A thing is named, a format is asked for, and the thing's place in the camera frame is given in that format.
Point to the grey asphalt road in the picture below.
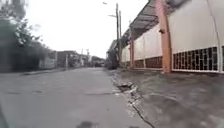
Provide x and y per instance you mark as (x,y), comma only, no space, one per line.
(66,96)

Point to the vehicle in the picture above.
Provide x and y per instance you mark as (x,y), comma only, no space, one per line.
(98,62)

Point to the dark bush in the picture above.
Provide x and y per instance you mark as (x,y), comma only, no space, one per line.
(112,60)

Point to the trees and bushes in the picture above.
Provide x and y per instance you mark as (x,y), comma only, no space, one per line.
(16,50)

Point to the utility pole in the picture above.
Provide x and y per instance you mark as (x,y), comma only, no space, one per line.
(117,33)

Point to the white wall with orange pillars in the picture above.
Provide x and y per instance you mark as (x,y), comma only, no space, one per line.
(190,36)

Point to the grey concrete verge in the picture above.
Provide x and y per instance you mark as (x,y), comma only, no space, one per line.
(180,100)

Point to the low buildings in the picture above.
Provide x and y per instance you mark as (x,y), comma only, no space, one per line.
(70,58)

